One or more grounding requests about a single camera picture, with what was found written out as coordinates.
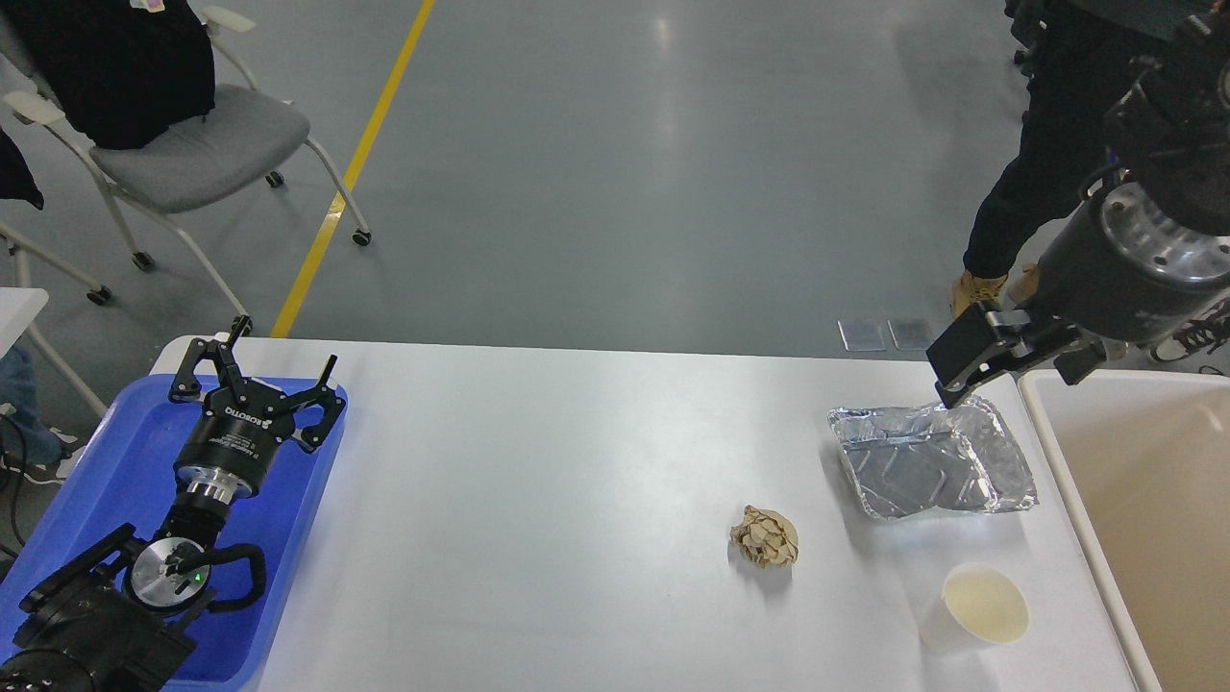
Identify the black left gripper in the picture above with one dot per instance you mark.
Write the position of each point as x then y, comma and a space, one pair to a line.
242, 426

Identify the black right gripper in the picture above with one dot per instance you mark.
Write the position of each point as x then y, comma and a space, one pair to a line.
1133, 266

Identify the white paper cup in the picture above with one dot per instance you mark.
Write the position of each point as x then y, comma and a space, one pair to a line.
977, 608

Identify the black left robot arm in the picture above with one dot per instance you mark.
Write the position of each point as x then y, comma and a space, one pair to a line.
166, 561

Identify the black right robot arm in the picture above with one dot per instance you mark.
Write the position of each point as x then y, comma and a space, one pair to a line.
1169, 130

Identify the tan boot left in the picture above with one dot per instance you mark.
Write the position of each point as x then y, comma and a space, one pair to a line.
969, 290

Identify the tan boot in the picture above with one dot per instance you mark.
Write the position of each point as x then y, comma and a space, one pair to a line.
1020, 293
969, 290

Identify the tan boot right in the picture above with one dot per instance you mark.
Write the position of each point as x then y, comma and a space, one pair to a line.
1020, 293

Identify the clear floor plate right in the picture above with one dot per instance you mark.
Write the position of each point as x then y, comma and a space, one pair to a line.
910, 334

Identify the clear floor plate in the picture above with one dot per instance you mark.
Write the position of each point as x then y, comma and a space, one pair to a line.
859, 335
910, 334

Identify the clear floor plate left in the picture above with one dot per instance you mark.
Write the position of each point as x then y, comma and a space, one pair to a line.
859, 335

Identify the crumpled aluminium foil tray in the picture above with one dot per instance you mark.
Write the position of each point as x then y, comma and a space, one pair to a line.
904, 462

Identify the blue plastic tray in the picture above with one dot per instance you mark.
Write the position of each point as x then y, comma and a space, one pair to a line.
126, 476

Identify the beige plastic bin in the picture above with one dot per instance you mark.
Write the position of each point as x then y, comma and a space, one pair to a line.
1141, 461

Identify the black white sneaker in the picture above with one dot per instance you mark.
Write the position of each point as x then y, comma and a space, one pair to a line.
1206, 333

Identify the grey office chair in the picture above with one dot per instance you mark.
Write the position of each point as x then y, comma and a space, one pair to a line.
245, 139

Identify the person in black trousers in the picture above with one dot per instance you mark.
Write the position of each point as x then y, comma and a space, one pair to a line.
1082, 67

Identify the crumpled brown paper ball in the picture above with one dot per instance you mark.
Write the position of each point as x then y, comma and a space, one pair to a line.
766, 538

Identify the black jacket on chair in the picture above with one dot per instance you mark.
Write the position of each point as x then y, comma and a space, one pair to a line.
122, 74

